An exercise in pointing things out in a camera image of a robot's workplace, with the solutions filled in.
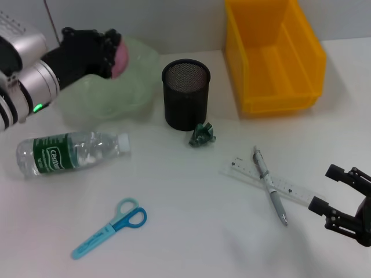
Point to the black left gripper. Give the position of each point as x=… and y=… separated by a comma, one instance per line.
x=75, y=55

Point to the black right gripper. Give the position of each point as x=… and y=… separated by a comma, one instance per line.
x=365, y=223

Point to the pink peach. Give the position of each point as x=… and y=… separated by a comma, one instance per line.
x=121, y=59

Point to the clear green-label water bottle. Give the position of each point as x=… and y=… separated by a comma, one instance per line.
x=72, y=153

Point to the green plastic wrapper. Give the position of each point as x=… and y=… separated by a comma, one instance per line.
x=203, y=136

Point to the blue teal scissors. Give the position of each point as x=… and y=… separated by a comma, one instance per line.
x=127, y=220

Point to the transparent plastic ruler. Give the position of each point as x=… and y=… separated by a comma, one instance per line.
x=292, y=186

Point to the translucent green fruit plate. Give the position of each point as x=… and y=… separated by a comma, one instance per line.
x=124, y=92

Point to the white grey ballpoint pen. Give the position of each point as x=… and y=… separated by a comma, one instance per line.
x=265, y=173

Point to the black mesh pen holder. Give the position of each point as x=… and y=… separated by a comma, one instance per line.
x=185, y=101

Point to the yellow plastic bin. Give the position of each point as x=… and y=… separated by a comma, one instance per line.
x=278, y=72

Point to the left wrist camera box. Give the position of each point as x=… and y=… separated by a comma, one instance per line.
x=20, y=40

